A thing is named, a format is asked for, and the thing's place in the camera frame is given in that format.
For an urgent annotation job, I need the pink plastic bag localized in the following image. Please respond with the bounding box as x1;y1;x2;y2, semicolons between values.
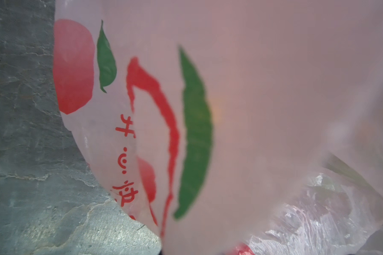
53;1;383;255

